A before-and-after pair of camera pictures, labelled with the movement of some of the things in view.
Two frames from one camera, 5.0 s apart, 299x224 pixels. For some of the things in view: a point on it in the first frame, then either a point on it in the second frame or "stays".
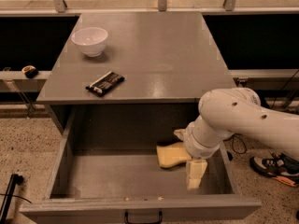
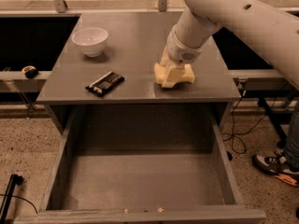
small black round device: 30,71 stays
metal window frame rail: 162,7 stays
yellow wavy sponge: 170,154 to 188,76
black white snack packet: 105,84 stays
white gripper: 199,147 to 181,51
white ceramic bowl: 92,40 stays
